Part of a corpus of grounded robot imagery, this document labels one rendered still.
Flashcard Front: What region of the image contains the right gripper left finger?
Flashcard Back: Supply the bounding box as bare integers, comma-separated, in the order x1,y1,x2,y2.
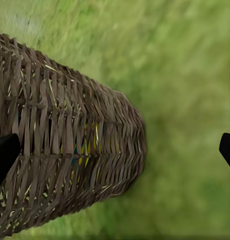
0,133,22,185

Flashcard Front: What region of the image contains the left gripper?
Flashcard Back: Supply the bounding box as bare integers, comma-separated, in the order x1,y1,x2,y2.
21,119,52,152

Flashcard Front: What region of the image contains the wicker basket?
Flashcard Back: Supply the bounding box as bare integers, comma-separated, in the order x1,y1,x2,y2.
0,33,147,240

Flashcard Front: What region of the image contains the easter egg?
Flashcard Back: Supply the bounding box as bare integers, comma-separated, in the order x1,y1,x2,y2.
71,121,128,181

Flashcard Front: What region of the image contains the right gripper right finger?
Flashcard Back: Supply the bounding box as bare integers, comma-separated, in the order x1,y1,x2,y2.
219,133,230,166

